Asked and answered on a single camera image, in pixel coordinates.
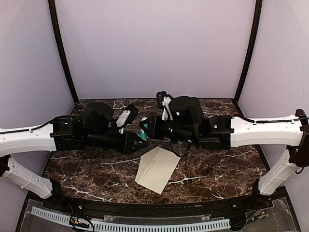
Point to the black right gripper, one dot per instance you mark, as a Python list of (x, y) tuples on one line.
[(153, 132)]

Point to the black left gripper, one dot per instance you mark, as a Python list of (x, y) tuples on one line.
[(129, 145)]

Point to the green white glue stick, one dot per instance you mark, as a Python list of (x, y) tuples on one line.
[(143, 135)]

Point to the cream paper envelope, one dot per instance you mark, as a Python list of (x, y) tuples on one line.
[(155, 169)]

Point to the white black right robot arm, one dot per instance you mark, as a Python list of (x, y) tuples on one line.
[(183, 121)]

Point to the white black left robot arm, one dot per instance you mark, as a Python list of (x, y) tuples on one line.
[(95, 127)]

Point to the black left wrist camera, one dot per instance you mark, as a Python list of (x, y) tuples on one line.
[(129, 115)]

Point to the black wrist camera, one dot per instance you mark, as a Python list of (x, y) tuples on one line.
[(129, 115), (160, 98)]

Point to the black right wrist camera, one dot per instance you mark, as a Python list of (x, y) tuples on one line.
[(160, 98)]

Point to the black front table rail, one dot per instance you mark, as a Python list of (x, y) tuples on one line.
[(97, 209)]

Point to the white slotted cable duct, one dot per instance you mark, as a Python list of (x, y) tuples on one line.
[(133, 224)]

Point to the black left corner frame post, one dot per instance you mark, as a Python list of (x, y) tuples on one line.
[(61, 50)]

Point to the black corner frame post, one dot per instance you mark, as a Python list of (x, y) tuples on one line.
[(61, 50), (250, 49)]

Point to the black right corner frame post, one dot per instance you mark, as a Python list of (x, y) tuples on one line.
[(250, 49)]

